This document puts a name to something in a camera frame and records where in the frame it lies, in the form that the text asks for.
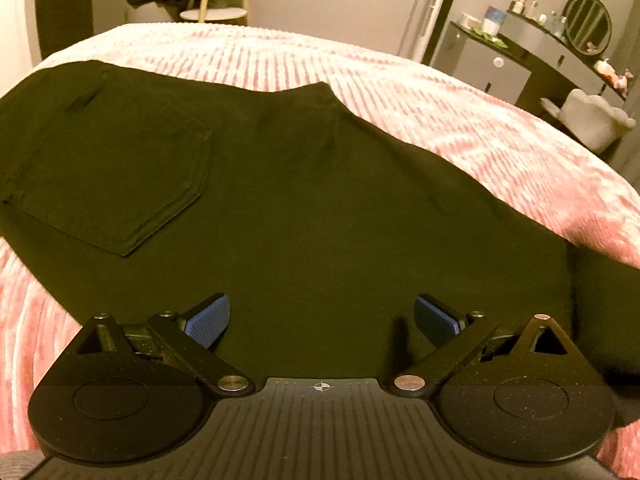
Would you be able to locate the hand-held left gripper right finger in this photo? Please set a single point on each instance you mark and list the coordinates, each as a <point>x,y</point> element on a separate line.
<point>436,320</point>

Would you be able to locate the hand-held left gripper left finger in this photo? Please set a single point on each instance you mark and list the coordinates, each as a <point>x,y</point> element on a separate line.
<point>210,319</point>

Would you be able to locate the black pants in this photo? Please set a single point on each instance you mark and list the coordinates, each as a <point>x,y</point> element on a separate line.
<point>300,200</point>

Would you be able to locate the pink ribbed blanket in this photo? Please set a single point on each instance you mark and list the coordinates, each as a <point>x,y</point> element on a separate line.
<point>480,125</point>

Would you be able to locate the white shell-shaped chair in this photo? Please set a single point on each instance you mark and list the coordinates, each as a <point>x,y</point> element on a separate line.
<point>592,117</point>

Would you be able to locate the black vanity desk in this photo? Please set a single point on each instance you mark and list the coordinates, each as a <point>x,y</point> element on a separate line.
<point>520,60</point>

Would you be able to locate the white round container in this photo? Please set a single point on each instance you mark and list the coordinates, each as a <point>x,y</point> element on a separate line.
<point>470,21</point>

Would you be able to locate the round vanity mirror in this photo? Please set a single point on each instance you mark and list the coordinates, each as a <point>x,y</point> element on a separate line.
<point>587,23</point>

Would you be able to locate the black hanging cloth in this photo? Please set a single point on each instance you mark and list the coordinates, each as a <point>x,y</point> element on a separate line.
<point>65,0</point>

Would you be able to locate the white and black door frame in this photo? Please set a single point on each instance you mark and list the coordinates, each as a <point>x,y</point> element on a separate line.
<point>440,7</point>

